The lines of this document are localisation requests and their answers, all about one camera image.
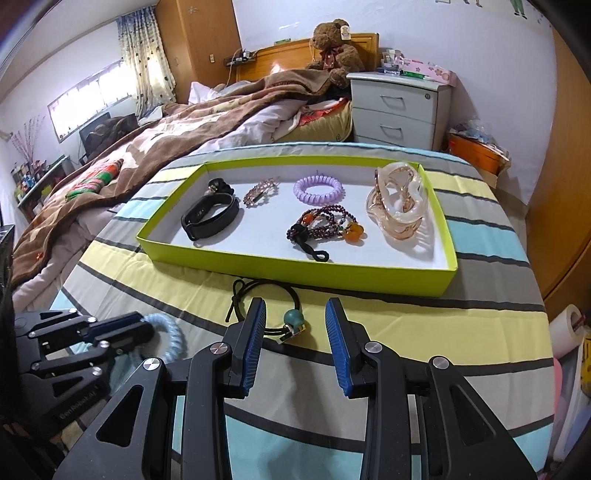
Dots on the dark monitor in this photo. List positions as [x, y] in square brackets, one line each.
[106, 134]

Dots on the pink flower box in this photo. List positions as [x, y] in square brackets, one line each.
[429, 71]

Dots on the colourful pillow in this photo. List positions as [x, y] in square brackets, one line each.
[323, 122]

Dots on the yellow bag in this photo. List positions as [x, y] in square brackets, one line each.
[586, 350]

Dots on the wooden door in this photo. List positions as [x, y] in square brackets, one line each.
[563, 184]

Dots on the power strip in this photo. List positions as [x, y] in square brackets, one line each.
[240, 57]

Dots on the orange box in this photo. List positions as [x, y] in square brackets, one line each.
[475, 152]

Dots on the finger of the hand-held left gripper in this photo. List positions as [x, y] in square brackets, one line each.
[115, 327]
[69, 369]

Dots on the shelf with small bottles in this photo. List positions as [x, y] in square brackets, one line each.
[37, 182]

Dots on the white paper roll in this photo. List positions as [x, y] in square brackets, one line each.
[561, 332]

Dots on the pale lavender quilt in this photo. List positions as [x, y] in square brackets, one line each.
[263, 122]

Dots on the striped bedsheet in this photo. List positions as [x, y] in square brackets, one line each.
[415, 323]

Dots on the brown teddy bear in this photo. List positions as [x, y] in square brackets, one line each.
[334, 50]

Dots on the clear glass jars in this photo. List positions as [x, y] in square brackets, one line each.
[392, 62]

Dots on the window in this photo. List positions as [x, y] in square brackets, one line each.
[92, 101]

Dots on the wooden wardrobe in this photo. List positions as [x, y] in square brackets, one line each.
[198, 46]

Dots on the wooden headboard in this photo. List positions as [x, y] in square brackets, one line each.
[277, 60]

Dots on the black wrist band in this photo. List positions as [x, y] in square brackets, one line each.
[198, 219]

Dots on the white nightstand with drawers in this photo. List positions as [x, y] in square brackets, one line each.
[392, 110]

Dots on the clear plastic bag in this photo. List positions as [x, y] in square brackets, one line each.
[478, 131]

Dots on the brown patterned blanket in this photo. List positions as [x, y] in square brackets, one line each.
[161, 138]

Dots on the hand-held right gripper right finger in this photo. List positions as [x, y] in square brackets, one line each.
[337, 350]

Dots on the clear amber hair claw clip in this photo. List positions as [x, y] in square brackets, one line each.
[392, 203]

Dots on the dotted curtain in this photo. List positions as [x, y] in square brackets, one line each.
[147, 69]

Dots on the red green knitted cloth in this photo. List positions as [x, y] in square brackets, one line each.
[94, 180]

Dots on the rhinestone hair clip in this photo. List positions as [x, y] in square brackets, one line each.
[258, 194]

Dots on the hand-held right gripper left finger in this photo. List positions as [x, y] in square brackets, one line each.
[254, 350]

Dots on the white pillow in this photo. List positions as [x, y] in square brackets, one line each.
[207, 92]

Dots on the lime green shallow box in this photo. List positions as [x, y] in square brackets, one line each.
[300, 274]

